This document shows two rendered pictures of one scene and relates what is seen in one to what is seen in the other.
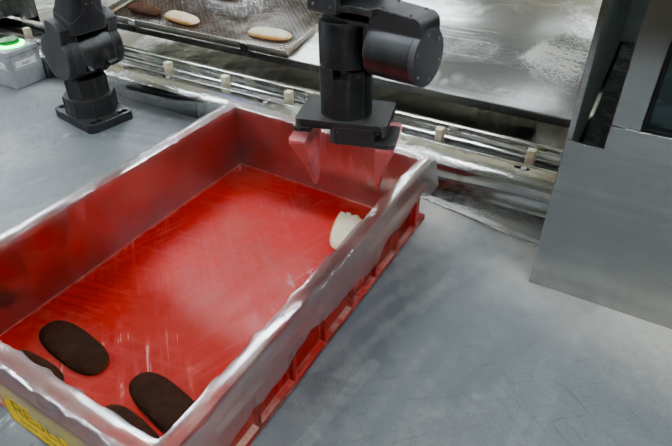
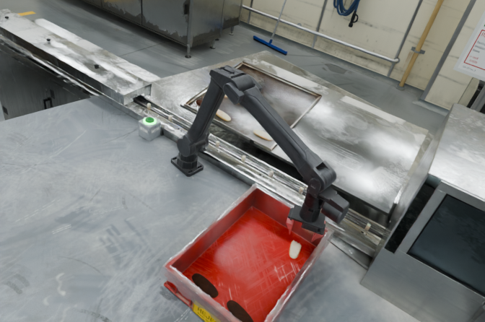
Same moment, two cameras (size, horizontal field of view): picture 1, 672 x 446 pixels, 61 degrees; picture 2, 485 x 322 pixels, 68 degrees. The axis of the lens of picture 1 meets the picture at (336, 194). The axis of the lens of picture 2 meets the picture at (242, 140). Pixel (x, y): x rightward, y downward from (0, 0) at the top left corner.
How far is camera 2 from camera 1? 0.64 m
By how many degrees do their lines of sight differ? 2
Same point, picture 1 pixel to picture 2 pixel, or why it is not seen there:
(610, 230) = (391, 277)
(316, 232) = (283, 247)
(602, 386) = not seen: outside the picture
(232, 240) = (252, 246)
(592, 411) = not seen: outside the picture
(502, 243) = (351, 265)
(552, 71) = (382, 184)
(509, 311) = (351, 295)
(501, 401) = not seen: outside the picture
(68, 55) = (190, 149)
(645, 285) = (399, 297)
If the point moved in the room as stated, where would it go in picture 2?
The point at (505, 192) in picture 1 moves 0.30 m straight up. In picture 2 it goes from (356, 242) to (389, 180)
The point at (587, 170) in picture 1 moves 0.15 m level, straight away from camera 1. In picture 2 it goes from (387, 258) to (398, 227)
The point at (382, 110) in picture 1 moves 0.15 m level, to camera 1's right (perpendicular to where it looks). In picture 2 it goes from (320, 218) to (367, 227)
